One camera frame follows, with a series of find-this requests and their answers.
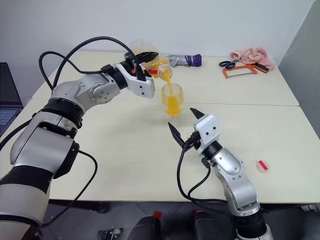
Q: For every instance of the grey purple folded umbrella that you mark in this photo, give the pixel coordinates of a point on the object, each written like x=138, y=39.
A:
x=183, y=60

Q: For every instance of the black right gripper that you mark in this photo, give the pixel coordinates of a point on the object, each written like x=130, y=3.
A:
x=195, y=140

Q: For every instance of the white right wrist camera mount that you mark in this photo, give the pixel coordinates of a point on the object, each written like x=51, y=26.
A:
x=207, y=130

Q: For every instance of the black labelled box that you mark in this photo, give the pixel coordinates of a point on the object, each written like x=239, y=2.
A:
x=108, y=235

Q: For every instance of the dark rounded shape red tab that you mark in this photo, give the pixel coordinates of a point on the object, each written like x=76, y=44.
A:
x=150, y=227

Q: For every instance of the grey partition panel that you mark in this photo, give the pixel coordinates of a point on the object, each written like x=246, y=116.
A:
x=305, y=62

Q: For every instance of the orange hacksaw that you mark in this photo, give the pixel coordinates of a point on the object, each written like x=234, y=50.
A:
x=226, y=72

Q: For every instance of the clear bottle with orange drink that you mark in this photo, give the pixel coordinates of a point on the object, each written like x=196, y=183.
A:
x=155, y=63

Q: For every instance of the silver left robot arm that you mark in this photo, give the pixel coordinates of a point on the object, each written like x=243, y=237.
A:
x=42, y=147

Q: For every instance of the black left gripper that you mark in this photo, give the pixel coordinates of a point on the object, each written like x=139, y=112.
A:
x=130, y=62

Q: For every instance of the black laptop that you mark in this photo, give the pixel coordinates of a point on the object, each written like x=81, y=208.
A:
x=7, y=100

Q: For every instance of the wine glass with orange drink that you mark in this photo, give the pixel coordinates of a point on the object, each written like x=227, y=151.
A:
x=172, y=102

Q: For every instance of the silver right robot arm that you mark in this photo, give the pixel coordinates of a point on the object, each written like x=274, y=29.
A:
x=237, y=180

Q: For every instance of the white cap with red tape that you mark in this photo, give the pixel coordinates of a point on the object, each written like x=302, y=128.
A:
x=263, y=165

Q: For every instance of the black red utility knife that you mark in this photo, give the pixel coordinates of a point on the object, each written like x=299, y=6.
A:
x=262, y=67

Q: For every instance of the pink towel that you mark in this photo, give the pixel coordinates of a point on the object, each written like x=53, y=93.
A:
x=252, y=56

